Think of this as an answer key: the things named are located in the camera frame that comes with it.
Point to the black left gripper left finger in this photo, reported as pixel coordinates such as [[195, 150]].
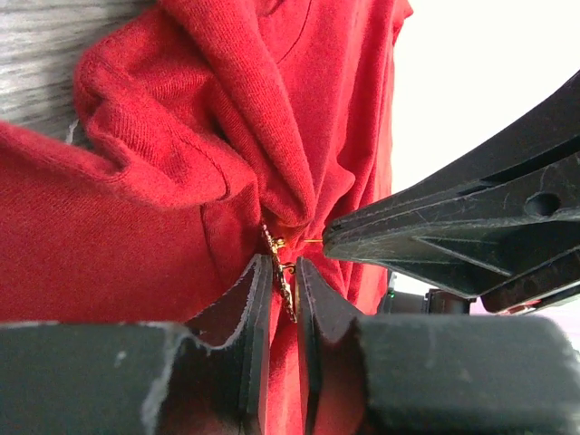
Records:
[[208, 376]]

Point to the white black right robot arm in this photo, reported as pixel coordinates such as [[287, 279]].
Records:
[[426, 301]]

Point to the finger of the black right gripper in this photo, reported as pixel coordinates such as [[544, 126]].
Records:
[[501, 223]]

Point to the red t-shirt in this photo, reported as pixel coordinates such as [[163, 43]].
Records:
[[210, 122]]

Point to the red gold maple leaf brooch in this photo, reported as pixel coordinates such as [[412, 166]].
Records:
[[283, 272]]

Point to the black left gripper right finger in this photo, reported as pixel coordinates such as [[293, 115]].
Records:
[[429, 373]]

